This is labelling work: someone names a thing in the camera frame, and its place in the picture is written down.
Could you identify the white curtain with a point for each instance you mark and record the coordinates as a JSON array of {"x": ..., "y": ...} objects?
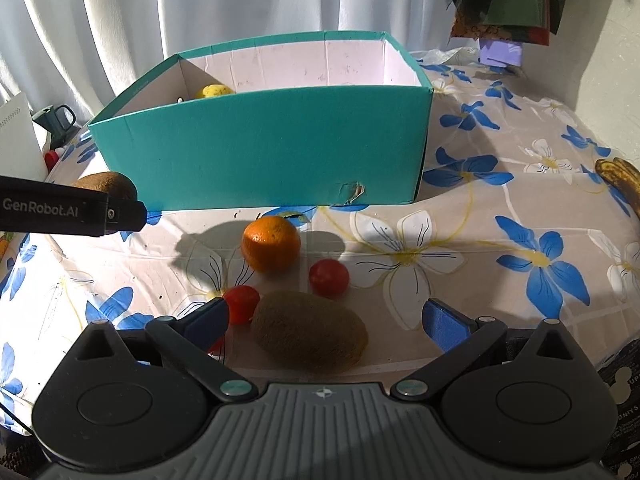
[{"x": 200, "y": 0}]

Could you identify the small brown kiwi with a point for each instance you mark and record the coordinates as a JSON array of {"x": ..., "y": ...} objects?
[{"x": 310, "y": 332}]

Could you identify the blue floral tablecloth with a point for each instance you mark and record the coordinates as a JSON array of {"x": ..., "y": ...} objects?
[{"x": 500, "y": 285}]

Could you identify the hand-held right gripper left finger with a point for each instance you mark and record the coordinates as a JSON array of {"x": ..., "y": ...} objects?
[{"x": 210, "y": 320}]

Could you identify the small red object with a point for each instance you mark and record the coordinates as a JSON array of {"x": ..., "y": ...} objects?
[{"x": 51, "y": 159}]

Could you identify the red cherry tomato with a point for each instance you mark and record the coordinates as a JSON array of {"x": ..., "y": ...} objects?
[
  {"x": 328, "y": 277},
  {"x": 242, "y": 304}
]

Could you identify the black printed bag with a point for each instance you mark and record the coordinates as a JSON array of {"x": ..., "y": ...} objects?
[{"x": 625, "y": 410}]

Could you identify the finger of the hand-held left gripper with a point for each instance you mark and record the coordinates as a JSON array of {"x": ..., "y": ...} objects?
[{"x": 127, "y": 216}]

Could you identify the white plastic appliance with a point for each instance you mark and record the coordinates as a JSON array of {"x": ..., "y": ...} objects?
[{"x": 17, "y": 145}]

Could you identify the large brown kiwi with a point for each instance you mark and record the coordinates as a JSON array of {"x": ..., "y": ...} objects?
[{"x": 107, "y": 183}]

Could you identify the orange tangerine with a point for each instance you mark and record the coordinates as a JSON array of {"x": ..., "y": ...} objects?
[{"x": 271, "y": 244}]

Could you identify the spotted yellow pear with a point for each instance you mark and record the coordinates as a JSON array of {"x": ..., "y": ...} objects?
[{"x": 212, "y": 91}]

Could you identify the dark green hanging bags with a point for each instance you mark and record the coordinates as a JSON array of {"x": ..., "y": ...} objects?
[{"x": 510, "y": 0}]

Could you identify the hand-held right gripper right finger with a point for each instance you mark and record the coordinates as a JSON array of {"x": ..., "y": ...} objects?
[{"x": 442, "y": 325}]

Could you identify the dark green mug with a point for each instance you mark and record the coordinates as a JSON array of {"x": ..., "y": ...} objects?
[{"x": 55, "y": 120}]

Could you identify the teal cardboard box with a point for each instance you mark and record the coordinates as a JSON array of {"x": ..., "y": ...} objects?
[{"x": 260, "y": 150}]

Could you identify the purple box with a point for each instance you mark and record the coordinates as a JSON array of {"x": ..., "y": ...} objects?
[{"x": 500, "y": 52}]

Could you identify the overripe banana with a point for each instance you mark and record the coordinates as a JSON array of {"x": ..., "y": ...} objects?
[{"x": 622, "y": 180}]

